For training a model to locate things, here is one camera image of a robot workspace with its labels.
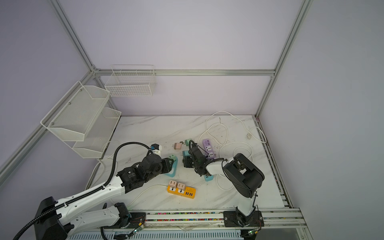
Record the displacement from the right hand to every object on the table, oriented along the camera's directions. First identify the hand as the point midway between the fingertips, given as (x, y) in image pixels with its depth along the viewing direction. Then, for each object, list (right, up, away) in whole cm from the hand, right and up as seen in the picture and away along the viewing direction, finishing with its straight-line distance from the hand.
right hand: (184, 160), depth 93 cm
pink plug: (-5, +8, +8) cm, 12 cm away
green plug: (+1, +11, +10) cm, 15 cm away
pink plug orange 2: (0, -11, -15) cm, 19 cm away
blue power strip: (+15, -9, -7) cm, 19 cm away
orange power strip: (+4, -15, -13) cm, 20 cm away
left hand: (-6, +2, -16) cm, 17 cm away
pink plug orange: (-5, -10, -15) cm, 18 cm away
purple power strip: (+15, +8, +6) cm, 18 cm away
